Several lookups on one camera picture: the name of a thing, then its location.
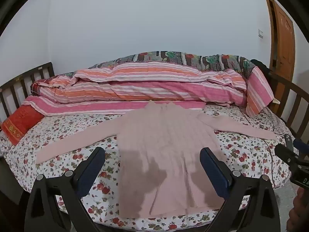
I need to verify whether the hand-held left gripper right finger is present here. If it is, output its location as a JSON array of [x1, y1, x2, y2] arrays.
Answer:
[[199, 147, 282, 232]]

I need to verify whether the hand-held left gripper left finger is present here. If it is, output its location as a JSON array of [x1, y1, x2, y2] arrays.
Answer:
[[24, 147, 106, 232]]

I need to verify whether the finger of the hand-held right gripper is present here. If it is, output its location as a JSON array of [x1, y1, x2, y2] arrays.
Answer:
[[284, 134, 309, 154], [274, 143, 300, 168]]

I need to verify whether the pink knitted sweater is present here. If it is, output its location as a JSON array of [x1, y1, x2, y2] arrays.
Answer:
[[36, 100, 278, 219]]

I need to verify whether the person's right hand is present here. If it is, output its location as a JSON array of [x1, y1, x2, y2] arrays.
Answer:
[[288, 188, 309, 232]]

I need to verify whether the grey patterned mattress pad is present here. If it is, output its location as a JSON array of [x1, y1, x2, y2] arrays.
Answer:
[[262, 105, 291, 137]]

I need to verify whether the floral bed sheet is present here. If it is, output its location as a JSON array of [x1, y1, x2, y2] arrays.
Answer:
[[0, 101, 294, 225]]

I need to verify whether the dark wooden footboard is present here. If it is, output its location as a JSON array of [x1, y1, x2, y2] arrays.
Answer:
[[267, 71, 309, 148]]

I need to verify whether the red embroidered pillow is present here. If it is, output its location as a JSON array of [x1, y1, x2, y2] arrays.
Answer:
[[1, 104, 45, 146]]

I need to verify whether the dark cloth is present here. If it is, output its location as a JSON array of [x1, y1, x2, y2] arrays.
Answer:
[[250, 59, 274, 79]]

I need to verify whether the red plaid blanket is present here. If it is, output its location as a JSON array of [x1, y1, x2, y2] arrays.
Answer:
[[30, 78, 50, 90]]

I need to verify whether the pink orange striped quilt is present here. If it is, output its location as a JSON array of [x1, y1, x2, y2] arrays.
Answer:
[[21, 61, 274, 118]]

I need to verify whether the brown wooden door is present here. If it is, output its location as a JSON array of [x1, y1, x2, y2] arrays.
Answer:
[[264, 0, 296, 109]]

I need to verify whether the dark wooden headboard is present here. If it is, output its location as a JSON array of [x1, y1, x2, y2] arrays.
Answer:
[[0, 62, 55, 116]]

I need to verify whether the brown floral patchwork quilt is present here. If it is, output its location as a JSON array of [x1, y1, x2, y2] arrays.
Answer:
[[58, 51, 257, 80]]

